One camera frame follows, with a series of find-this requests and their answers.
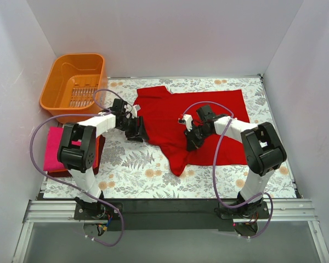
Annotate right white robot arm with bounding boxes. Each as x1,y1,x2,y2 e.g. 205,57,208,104
178,101,287,218

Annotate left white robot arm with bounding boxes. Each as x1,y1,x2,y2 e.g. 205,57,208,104
57,99,149,219

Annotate folded orange t shirt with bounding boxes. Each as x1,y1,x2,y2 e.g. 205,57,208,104
93,136,101,168

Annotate orange plastic basket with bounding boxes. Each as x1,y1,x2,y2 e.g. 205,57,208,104
39,53,107,116

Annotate folded pink t shirt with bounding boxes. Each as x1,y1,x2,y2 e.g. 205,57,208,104
43,127,66,172

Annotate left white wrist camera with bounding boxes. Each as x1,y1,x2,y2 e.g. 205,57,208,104
125,104,141,118

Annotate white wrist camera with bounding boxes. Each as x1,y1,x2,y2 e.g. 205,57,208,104
125,104,141,118
178,114,193,132

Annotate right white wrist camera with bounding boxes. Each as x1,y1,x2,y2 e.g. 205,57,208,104
178,114,193,132

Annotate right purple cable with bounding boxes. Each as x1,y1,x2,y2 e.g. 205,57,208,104
178,101,274,240

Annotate purple cable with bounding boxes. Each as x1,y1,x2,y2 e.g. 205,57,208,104
30,89,132,247
178,101,274,240

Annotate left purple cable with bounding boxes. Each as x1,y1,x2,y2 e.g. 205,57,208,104
30,89,132,247

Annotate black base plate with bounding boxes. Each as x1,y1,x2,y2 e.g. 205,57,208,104
74,197,269,232

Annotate aluminium frame rail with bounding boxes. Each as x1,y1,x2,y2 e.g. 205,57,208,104
13,198,329,262

